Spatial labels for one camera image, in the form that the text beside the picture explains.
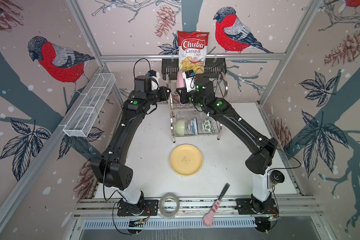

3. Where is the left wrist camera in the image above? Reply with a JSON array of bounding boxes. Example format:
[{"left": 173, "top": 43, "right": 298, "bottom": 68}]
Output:
[{"left": 147, "top": 70, "right": 160, "bottom": 90}]

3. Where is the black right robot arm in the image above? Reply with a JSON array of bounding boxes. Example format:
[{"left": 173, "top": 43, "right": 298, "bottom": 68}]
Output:
[{"left": 176, "top": 78, "right": 278, "bottom": 213}]

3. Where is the clear tape roll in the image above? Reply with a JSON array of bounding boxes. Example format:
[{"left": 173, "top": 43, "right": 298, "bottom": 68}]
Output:
[{"left": 159, "top": 193, "right": 180, "bottom": 219}]

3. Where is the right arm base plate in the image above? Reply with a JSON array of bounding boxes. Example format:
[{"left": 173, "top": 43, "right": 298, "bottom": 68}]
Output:
[{"left": 235, "top": 196, "right": 279, "bottom": 215}]

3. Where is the light green bowl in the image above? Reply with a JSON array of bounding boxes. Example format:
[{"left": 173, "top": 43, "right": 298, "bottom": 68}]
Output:
[{"left": 174, "top": 119, "right": 187, "bottom": 137}]

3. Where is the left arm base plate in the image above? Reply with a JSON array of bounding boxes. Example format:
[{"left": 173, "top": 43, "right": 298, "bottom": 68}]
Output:
[{"left": 117, "top": 200, "right": 159, "bottom": 217}]

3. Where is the red Chuba cassava chips bag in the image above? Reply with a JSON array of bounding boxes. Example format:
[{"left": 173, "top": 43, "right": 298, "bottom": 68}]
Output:
[{"left": 178, "top": 31, "right": 209, "bottom": 74}]

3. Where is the pink cat paw spatula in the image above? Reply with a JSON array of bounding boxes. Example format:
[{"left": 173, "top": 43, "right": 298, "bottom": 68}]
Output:
[{"left": 203, "top": 183, "right": 230, "bottom": 227}]

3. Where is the black wire wall basket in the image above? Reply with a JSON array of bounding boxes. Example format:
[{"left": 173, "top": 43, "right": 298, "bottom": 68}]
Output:
[{"left": 161, "top": 58, "right": 227, "bottom": 81}]

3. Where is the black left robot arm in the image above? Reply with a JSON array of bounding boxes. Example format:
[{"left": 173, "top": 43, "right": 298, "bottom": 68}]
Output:
[{"left": 91, "top": 70, "right": 171, "bottom": 209}]

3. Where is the steel two-tier dish rack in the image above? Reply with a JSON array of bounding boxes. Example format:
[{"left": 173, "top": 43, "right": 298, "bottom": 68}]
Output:
[{"left": 169, "top": 80, "right": 223, "bottom": 143}]

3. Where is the pink plate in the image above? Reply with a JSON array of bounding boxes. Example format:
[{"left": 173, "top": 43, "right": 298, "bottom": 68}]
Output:
[{"left": 177, "top": 70, "right": 185, "bottom": 88}]

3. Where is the green leaf patterned bowl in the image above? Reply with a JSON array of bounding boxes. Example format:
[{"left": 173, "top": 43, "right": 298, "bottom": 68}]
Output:
[{"left": 203, "top": 117, "right": 214, "bottom": 134}]

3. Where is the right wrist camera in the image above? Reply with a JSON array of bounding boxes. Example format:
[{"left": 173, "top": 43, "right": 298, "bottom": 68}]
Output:
[{"left": 182, "top": 70, "right": 196, "bottom": 92}]

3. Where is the yellow plate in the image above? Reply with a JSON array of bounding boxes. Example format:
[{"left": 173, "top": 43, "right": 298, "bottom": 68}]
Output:
[{"left": 170, "top": 144, "right": 203, "bottom": 177}]

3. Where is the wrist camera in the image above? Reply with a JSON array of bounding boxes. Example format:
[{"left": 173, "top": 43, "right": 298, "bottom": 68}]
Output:
[
  {"left": 182, "top": 70, "right": 196, "bottom": 92},
  {"left": 147, "top": 70, "right": 160, "bottom": 90}
]

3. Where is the white mesh wall shelf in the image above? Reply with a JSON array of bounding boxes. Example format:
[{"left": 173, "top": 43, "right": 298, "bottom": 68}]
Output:
[{"left": 63, "top": 73, "right": 116, "bottom": 138}]

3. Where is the blue white patterned bowl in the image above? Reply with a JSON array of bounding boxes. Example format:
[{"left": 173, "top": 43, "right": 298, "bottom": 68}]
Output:
[{"left": 188, "top": 118, "right": 199, "bottom": 135}]

